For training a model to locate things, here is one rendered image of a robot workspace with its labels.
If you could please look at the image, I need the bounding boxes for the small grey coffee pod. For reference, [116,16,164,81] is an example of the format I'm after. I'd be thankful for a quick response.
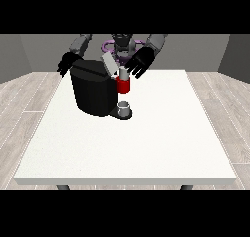
[118,66,128,81]

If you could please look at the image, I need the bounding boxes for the pale grey machine lid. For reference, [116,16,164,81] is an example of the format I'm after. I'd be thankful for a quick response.
[100,51,120,76]

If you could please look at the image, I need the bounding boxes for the small grey cup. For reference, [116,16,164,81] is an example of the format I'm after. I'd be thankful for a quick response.
[117,100,132,117]

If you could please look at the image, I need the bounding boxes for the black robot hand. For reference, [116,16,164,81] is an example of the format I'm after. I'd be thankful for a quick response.
[124,46,156,80]
[56,51,84,79]

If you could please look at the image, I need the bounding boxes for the grey robot trunk purple rings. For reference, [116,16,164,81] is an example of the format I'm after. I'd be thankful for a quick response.
[101,34,146,65]

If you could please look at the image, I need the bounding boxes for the red pod holder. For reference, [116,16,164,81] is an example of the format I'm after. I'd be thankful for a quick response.
[115,76,131,95]

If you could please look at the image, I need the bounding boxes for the black coffee machine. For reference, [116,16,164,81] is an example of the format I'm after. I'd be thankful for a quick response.
[69,59,133,121]

